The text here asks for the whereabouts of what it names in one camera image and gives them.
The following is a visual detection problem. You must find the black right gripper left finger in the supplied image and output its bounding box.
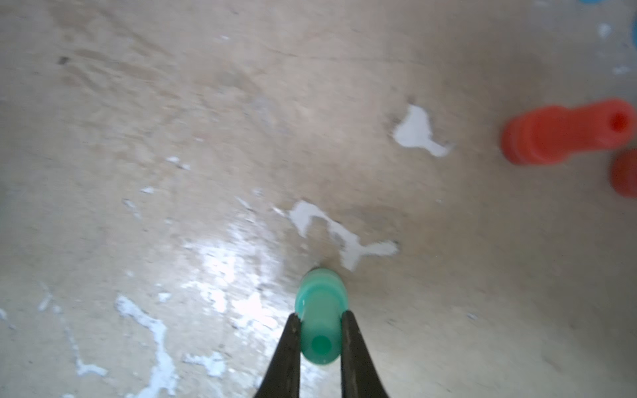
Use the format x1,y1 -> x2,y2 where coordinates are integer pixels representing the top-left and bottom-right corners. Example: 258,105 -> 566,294
254,313 -> 301,398

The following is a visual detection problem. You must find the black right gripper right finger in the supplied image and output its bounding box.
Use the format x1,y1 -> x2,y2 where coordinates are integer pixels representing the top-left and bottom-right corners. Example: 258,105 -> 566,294
341,310 -> 389,398

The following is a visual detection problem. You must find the green stamp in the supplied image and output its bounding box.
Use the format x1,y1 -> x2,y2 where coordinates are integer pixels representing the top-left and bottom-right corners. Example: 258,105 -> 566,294
295,268 -> 349,366

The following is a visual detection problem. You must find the red stamp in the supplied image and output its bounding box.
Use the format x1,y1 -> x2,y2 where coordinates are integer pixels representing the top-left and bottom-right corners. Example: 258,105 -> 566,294
610,149 -> 637,198
500,99 -> 636,165

